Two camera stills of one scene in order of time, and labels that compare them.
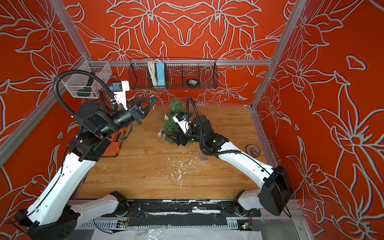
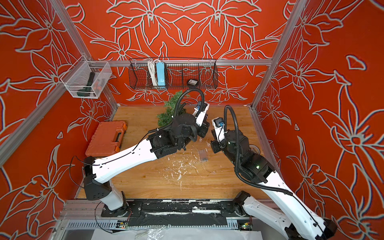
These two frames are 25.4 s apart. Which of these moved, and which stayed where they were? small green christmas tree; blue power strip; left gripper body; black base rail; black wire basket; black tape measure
Moved: left gripper body; small green christmas tree
Stayed: blue power strip; black wire basket; black base rail; black tape measure
